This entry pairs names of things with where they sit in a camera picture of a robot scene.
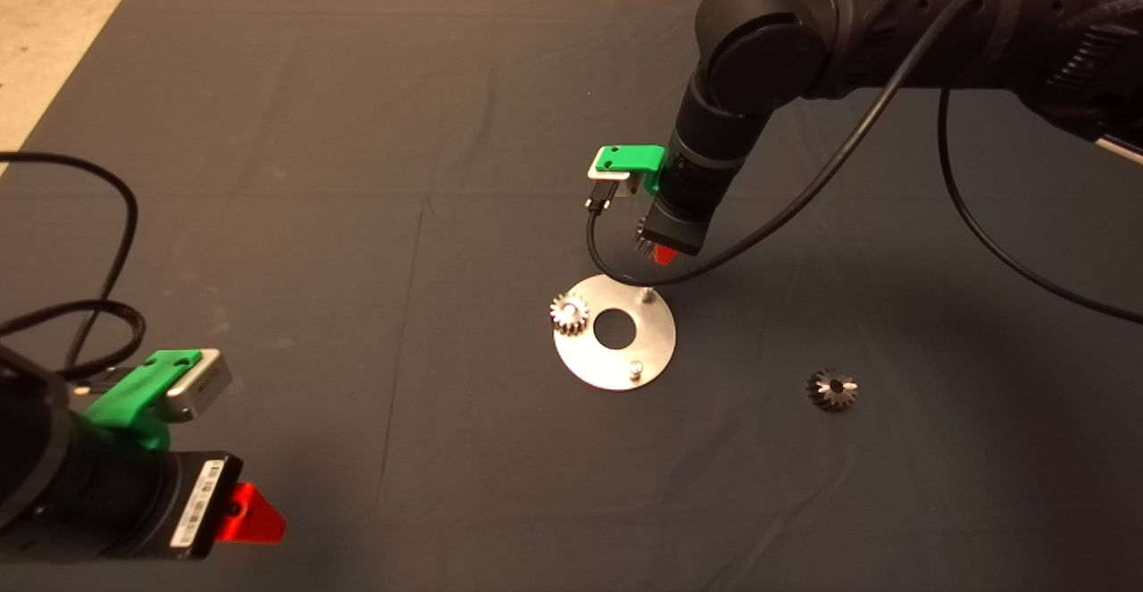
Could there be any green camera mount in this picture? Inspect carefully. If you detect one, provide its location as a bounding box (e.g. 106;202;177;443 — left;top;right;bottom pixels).
594;145;671;196
85;349;204;450

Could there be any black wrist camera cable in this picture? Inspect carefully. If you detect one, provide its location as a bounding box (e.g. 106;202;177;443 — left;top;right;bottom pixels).
585;0;1143;325
0;153;139;370

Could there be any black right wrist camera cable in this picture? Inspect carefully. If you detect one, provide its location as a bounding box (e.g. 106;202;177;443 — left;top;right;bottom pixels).
585;0;1143;325

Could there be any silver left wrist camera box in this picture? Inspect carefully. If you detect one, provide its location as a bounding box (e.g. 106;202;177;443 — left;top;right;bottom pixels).
159;349;233;423

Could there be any round metal carrier plate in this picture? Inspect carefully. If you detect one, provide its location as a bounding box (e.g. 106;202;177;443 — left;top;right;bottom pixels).
553;273;678;392

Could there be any dark grey table cloth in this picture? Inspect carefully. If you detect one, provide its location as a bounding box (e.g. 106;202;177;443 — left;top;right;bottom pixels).
0;0;1143;592

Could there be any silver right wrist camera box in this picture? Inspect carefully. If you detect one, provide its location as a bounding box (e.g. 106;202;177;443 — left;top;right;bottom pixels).
587;156;640;196

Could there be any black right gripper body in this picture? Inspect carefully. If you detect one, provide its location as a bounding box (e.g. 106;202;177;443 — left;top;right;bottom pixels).
641;171;729;257

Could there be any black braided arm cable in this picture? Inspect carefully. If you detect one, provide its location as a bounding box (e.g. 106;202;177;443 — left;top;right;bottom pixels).
0;299;146;383

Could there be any green right camera mount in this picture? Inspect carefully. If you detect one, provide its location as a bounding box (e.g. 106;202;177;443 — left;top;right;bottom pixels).
594;145;671;196

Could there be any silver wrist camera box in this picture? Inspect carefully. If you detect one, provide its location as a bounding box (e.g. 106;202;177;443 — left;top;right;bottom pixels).
159;349;233;423
587;156;640;196

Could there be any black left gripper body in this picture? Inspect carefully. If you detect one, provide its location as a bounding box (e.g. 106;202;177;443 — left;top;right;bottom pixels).
82;449;245;563

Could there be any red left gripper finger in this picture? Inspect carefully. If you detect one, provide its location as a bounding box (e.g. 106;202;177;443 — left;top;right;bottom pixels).
217;482;288;544

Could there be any black left wrist camera cable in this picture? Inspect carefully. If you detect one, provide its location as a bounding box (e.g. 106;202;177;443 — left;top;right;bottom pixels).
0;153;139;370

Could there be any green left camera mount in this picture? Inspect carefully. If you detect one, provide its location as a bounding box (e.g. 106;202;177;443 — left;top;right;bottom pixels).
85;349;204;450

